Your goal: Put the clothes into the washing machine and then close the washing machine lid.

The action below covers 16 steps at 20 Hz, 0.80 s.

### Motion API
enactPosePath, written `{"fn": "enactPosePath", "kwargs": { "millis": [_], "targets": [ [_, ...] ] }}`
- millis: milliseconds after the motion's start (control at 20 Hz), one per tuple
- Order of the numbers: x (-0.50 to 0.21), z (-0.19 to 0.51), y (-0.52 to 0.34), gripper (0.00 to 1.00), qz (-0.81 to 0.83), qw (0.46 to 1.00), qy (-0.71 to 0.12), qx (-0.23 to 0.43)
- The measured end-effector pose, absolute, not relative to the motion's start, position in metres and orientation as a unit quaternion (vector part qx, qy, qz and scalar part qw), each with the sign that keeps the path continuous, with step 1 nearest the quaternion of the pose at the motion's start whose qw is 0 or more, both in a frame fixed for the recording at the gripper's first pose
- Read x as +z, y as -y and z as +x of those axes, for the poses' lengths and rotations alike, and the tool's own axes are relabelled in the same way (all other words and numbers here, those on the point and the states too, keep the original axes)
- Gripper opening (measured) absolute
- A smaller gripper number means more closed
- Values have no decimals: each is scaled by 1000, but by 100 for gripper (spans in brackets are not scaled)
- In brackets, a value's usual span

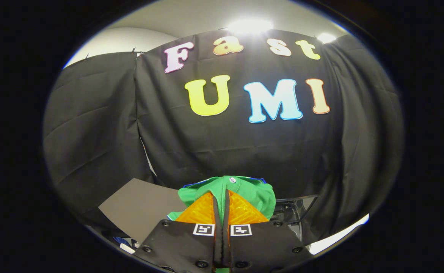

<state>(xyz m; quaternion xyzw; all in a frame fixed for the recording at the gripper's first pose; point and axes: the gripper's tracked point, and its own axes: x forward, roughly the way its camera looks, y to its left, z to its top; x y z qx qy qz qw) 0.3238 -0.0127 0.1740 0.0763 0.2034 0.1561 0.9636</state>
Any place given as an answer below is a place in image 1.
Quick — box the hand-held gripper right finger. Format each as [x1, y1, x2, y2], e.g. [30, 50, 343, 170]
[224, 190, 315, 273]

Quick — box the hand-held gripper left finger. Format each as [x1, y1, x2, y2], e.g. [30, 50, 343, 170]
[133, 191, 224, 273]

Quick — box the green polo shirt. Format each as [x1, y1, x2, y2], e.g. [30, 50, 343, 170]
[167, 175, 276, 273]

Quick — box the dark grey cabinet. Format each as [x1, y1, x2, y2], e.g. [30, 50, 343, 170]
[98, 178, 188, 241]

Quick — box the white sheet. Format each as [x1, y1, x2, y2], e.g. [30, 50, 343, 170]
[308, 213, 369, 255]

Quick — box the black backdrop cloth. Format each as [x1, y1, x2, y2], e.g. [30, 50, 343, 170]
[43, 30, 404, 243]

